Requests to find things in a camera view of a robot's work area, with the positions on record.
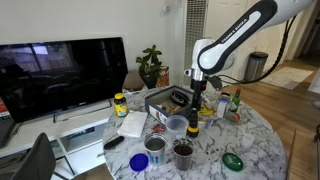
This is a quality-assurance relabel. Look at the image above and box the black flat screen television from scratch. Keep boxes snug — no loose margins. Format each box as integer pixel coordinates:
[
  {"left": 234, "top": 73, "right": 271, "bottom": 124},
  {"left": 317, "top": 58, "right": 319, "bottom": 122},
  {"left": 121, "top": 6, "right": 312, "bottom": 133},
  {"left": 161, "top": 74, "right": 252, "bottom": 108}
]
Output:
[{"left": 0, "top": 36, "right": 129, "bottom": 124}]

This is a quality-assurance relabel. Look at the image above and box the yellow package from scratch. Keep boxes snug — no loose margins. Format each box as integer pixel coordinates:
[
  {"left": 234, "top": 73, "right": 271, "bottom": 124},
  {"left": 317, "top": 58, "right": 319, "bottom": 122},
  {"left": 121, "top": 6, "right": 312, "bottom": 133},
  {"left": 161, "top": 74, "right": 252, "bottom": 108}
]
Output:
[{"left": 199, "top": 103, "right": 216, "bottom": 117}]

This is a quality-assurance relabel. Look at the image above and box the beige rug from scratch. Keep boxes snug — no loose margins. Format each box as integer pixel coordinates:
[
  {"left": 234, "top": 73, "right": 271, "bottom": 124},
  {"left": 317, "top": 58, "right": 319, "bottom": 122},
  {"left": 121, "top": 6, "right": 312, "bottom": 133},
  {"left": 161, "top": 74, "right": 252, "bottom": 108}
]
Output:
[{"left": 259, "top": 66, "right": 315, "bottom": 91}]

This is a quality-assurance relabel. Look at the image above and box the clear plastic cup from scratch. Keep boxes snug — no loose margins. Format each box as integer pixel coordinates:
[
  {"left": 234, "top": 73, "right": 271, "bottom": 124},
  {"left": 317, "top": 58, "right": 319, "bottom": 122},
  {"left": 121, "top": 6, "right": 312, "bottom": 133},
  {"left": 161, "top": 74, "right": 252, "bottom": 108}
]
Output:
[{"left": 165, "top": 114, "right": 190, "bottom": 143}]

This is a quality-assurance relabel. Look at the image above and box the silver tin can blue label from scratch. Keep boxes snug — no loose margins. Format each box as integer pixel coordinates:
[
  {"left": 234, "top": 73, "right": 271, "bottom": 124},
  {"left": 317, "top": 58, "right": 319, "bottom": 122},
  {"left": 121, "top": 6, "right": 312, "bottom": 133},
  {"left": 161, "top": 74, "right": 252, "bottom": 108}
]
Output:
[{"left": 143, "top": 133, "right": 167, "bottom": 167}]

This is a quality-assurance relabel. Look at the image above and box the black remote control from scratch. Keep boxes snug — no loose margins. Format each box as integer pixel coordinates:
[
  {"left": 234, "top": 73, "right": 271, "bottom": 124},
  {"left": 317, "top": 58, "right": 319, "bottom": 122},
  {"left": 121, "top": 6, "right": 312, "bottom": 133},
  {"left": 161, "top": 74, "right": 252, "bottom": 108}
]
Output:
[{"left": 103, "top": 135, "right": 125, "bottom": 151}]

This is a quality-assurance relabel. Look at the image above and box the small jar red lid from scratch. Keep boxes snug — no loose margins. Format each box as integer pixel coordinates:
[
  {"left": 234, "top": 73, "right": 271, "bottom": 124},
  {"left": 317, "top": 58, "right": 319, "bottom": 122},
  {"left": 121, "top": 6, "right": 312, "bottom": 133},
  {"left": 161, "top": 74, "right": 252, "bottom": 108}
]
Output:
[{"left": 229, "top": 112, "right": 242, "bottom": 123}]

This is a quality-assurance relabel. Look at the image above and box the steel trash can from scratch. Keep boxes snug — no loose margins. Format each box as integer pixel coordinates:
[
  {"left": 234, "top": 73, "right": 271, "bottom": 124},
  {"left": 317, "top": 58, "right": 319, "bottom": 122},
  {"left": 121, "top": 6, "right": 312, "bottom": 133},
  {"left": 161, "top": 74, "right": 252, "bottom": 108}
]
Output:
[{"left": 244, "top": 51, "right": 270, "bottom": 84}]

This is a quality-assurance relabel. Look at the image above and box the dark chair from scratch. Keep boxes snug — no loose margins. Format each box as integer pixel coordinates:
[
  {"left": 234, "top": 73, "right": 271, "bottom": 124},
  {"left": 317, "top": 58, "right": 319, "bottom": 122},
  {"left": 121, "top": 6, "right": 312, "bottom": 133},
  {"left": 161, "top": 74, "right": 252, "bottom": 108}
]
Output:
[{"left": 9, "top": 132, "right": 58, "bottom": 180}]

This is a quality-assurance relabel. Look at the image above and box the small clear packet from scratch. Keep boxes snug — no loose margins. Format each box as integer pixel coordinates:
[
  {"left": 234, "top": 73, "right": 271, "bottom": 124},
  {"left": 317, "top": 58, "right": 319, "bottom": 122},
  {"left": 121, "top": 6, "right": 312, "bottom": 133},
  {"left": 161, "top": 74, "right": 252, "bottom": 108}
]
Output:
[{"left": 203, "top": 118, "right": 215, "bottom": 130}]

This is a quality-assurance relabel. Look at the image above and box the yellow lid vitamin jar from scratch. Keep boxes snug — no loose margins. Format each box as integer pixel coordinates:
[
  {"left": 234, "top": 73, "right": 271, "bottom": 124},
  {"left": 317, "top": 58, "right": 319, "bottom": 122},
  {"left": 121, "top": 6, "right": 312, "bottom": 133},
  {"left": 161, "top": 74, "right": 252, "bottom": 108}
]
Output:
[{"left": 113, "top": 92, "right": 129, "bottom": 118}]

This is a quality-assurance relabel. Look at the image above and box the orange carton box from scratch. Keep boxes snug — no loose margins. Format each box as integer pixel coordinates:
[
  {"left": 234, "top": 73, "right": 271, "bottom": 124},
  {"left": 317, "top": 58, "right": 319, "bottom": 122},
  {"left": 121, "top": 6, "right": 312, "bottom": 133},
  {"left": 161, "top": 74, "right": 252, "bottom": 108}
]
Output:
[{"left": 156, "top": 65, "right": 170, "bottom": 88}]

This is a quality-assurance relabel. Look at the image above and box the white wall heater grille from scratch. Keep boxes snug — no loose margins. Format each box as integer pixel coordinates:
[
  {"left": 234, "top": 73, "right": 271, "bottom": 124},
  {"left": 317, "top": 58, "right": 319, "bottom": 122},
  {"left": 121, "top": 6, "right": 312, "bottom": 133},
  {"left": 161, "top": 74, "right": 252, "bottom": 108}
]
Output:
[{"left": 183, "top": 0, "right": 208, "bottom": 87}]

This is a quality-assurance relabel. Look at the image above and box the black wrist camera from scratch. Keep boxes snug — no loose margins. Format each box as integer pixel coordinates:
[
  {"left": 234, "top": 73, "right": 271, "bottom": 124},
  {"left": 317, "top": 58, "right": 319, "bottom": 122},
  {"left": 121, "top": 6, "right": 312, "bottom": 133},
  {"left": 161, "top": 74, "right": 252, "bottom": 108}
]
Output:
[{"left": 208, "top": 75, "right": 223, "bottom": 90}]

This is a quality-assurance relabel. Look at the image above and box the yellow bottle black cap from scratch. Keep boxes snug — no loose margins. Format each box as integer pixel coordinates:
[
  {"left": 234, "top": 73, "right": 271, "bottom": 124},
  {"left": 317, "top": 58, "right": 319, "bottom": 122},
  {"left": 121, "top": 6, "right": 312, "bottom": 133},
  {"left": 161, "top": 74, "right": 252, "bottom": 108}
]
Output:
[{"left": 186, "top": 108, "right": 200, "bottom": 139}]

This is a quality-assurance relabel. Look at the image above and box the green potted plant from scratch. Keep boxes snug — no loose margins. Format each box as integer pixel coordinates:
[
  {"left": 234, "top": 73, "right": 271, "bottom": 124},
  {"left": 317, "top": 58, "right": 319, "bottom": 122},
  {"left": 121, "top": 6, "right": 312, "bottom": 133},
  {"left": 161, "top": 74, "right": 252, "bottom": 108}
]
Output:
[{"left": 135, "top": 44, "right": 164, "bottom": 90}]

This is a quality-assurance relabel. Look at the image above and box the dark blue cardboard box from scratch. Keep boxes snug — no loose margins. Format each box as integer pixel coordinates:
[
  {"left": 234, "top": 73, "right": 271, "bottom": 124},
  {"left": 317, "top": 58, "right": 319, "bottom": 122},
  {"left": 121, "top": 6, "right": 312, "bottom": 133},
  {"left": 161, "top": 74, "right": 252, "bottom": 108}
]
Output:
[{"left": 144, "top": 84, "right": 203, "bottom": 126}]

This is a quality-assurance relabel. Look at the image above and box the wooden block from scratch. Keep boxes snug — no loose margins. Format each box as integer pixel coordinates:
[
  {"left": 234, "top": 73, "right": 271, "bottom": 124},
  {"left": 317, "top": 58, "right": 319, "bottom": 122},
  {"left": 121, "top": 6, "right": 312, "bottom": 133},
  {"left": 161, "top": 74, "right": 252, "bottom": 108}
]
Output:
[{"left": 161, "top": 102, "right": 184, "bottom": 115}]

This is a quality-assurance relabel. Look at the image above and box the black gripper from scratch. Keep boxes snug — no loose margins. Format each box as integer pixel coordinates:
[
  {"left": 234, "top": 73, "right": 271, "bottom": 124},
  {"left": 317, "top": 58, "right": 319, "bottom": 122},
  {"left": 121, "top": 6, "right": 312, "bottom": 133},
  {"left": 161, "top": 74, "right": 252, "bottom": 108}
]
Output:
[{"left": 190, "top": 78, "right": 208, "bottom": 113}]

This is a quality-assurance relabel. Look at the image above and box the white television stand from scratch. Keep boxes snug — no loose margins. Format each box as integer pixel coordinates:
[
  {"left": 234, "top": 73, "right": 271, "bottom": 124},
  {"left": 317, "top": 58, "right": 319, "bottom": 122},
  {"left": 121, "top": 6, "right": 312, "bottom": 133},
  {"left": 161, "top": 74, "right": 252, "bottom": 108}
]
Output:
[{"left": 0, "top": 87, "right": 148, "bottom": 179}]

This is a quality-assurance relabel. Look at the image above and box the green round lid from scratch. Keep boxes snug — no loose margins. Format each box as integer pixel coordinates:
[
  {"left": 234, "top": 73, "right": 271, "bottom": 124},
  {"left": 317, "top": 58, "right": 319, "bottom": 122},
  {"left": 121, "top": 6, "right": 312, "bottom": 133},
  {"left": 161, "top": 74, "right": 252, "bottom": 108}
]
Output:
[{"left": 221, "top": 152, "right": 245, "bottom": 173}]

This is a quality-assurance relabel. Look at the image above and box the blue round lid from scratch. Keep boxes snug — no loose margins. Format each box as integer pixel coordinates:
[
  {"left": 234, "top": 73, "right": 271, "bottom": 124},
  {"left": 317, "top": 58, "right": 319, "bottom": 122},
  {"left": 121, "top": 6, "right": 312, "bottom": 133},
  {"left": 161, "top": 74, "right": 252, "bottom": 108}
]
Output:
[{"left": 129, "top": 153, "right": 149, "bottom": 173}]

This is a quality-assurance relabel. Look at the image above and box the metal cup with coffee beans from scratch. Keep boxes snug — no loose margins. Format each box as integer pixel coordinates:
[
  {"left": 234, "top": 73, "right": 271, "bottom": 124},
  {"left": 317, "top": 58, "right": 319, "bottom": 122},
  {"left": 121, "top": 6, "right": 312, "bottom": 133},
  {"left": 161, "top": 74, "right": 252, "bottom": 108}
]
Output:
[{"left": 172, "top": 138, "right": 195, "bottom": 172}]

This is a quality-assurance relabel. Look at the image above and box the white thermostat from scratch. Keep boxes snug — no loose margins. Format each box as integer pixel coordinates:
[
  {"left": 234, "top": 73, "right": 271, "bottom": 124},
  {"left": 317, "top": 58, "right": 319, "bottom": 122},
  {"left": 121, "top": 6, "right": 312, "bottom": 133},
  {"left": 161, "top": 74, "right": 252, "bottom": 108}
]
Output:
[{"left": 161, "top": 2, "right": 173, "bottom": 15}]

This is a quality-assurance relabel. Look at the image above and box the black glasses case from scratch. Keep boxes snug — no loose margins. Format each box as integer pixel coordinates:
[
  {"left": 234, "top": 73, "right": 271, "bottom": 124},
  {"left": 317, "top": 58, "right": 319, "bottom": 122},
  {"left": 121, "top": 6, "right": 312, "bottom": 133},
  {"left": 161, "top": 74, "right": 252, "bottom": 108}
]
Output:
[{"left": 169, "top": 90, "right": 190, "bottom": 108}]

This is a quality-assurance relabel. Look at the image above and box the green glass bottle red cap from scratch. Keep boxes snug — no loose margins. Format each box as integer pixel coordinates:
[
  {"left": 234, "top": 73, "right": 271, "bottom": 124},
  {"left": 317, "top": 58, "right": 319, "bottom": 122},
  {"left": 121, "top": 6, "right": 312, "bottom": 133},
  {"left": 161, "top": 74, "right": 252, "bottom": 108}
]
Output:
[{"left": 230, "top": 87, "right": 242, "bottom": 113}]

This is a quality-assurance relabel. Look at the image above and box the white bottle blue cap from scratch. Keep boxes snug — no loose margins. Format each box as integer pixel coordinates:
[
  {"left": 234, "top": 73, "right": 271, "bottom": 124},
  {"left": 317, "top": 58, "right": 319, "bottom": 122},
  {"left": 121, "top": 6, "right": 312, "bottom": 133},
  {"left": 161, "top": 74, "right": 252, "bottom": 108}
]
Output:
[{"left": 216, "top": 97, "right": 229, "bottom": 120}]

